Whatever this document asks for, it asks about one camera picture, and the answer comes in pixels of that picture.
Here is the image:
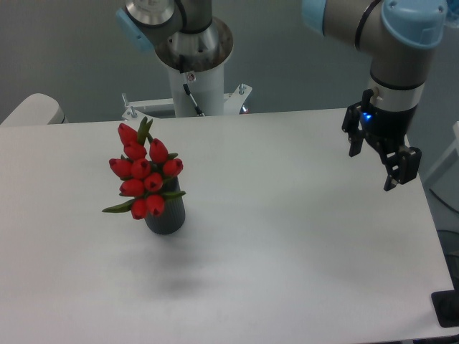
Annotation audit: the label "red tulip bouquet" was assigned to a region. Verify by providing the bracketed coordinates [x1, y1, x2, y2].
[102, 118, 186, 220]

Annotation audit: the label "dark grey ribbed vase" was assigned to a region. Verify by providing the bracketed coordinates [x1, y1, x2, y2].
[145, 177, 186, 235]

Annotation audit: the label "black device at table edge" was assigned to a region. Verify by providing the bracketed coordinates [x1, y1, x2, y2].
[431, 290, 458, 328]

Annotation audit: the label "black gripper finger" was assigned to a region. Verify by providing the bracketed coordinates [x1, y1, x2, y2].
[341, 102, 364, 157]
[381, 145, 422, 191]

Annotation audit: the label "white chair back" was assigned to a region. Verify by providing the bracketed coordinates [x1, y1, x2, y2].
[1, 93, 69, 128]

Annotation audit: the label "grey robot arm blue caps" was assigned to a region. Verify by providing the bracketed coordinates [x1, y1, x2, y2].
[116, 1, 449, 191]

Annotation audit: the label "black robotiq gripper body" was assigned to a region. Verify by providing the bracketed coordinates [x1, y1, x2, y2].
[356, 104, 417, 158]

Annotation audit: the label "white furniture frame right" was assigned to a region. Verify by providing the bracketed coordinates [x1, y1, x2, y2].
[423, 121, 458, 214]

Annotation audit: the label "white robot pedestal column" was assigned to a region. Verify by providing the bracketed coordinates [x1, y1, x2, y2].
[120, 17, 253, 123]

